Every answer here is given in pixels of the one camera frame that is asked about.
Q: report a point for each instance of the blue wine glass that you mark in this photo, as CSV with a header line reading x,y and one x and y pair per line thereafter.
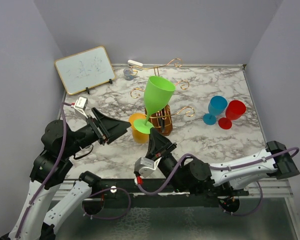
x,y
216,106

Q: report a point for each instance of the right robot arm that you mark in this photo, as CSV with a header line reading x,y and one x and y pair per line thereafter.
x,y
190,174

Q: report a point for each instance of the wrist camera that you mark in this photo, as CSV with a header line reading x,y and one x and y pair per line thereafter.
x,y
79,107
144,167

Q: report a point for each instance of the green wine glass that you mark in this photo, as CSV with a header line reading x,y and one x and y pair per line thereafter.
x,y
158,92

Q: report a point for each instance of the black front mounting rail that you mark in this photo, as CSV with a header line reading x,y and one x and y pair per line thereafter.
x,y
123,192

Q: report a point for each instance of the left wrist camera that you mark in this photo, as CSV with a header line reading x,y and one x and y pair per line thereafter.
x,y
79,107

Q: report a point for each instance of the red wine glass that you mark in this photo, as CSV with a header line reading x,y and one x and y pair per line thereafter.
x,y
233,112

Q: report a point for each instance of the small whiteboard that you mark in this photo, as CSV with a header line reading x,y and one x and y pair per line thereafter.
x,y
85,70

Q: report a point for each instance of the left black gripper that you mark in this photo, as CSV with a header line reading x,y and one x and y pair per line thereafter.
x,y
112,128

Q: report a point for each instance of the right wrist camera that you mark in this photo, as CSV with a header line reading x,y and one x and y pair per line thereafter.
x,y
144,167

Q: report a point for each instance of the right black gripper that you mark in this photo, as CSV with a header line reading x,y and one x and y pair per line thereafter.
x,y
157,146

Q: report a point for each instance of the yellow wine glass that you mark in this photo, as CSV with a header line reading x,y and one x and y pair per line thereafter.
x,y
138,137

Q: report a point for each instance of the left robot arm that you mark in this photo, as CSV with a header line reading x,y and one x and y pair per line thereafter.
x,y
37,221

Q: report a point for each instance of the gold wire wine glass rack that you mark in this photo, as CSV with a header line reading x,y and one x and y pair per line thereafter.
x,y
162,120

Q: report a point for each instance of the white eraser block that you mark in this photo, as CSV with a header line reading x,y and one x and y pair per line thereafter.
x,y
134,63

